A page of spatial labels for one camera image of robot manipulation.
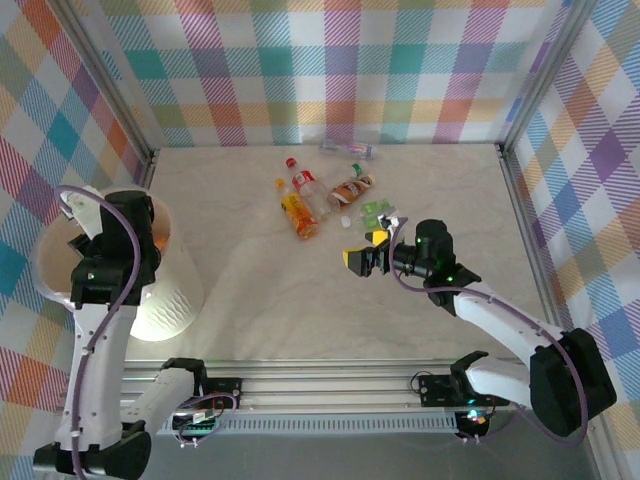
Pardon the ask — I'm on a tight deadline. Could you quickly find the green label plastic bottle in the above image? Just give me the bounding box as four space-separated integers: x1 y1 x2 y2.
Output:
360 198 400 230

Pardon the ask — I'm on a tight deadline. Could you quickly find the brown label plastic bottle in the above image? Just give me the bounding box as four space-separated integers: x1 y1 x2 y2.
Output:
327 173 376 210

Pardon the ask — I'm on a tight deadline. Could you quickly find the clear bottle green cap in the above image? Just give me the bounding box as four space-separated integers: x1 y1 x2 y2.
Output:
332 162 364 190

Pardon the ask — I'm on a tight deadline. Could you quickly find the orange label bottle yellow cap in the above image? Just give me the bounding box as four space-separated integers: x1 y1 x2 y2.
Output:
274 178 321 241

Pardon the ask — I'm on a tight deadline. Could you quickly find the clear bottle pink purple label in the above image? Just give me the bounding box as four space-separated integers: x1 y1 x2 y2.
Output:
319 141 377 160

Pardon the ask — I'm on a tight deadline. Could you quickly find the red label bottle red cap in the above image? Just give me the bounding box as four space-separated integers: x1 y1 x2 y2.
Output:
285 157 335 221

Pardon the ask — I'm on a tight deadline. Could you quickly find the white round waste bin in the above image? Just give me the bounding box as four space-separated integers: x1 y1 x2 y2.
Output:
35 187 205 344

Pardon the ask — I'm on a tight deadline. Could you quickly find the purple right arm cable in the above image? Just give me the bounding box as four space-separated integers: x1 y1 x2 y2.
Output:
389 217 591 446

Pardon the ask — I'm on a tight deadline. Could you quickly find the aluminium side rail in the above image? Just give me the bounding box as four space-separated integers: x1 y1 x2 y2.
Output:
130 148 160 194
495 142 574 341

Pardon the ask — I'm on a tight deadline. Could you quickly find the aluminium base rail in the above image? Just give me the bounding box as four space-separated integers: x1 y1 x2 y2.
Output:
122 358 531 416

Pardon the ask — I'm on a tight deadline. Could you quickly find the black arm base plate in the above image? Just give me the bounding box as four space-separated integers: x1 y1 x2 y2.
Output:
417 372 456 407
199 377 244 401

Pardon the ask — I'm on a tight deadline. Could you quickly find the grey slotted cable duct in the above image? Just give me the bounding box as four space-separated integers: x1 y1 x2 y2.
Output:
157 417 459 435

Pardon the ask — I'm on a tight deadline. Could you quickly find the controller board with wires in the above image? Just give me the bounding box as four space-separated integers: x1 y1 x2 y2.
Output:
457 407 496 445
172 392 240 450

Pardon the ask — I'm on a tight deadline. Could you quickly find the aluminium frame post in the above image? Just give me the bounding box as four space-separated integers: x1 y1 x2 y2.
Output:
52 0 161 166
497 0 596 151

